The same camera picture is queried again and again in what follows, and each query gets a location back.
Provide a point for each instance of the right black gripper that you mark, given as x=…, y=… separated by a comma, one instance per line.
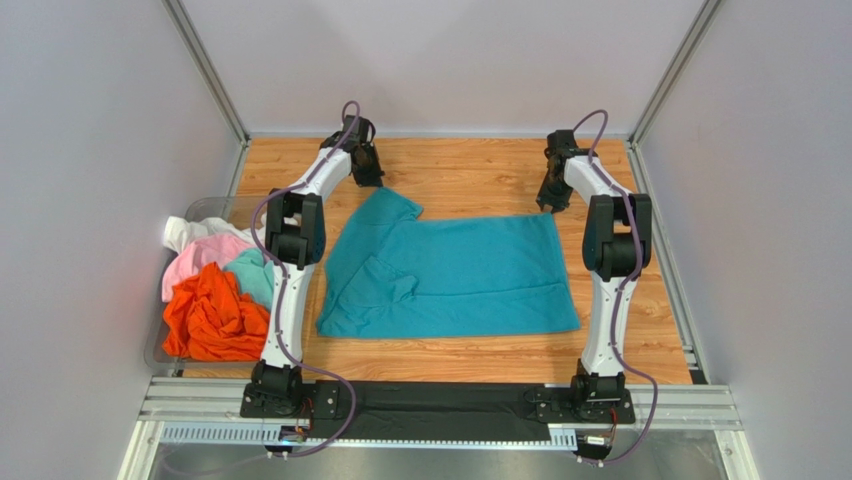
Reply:
x=554, y=184

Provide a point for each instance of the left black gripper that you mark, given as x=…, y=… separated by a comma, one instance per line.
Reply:
x=375, y=178

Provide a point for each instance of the teal t shirt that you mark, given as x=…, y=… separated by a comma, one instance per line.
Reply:
x=393, y=275

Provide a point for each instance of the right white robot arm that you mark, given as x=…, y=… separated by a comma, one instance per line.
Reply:
x=616, y=247

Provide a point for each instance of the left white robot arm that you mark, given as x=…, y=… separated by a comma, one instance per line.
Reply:
x=294, y=242

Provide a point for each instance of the clear plastic bin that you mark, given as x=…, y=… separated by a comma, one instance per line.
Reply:
x=236, y=210

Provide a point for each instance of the mint green t shirt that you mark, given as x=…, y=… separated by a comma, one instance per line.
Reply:
x=254, y=276

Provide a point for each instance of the white t shirt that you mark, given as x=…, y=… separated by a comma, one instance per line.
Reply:
x=178, y=232

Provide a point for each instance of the pink t shirt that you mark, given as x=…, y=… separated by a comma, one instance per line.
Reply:
x=193, y=256

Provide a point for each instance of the orange t shirt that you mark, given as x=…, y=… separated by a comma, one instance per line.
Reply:
x=210, y=320

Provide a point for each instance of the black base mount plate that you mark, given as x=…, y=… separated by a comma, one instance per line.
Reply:
x=432, y=411

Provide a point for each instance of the aluminium front frame rail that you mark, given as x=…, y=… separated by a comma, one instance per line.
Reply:
x=207, y=410

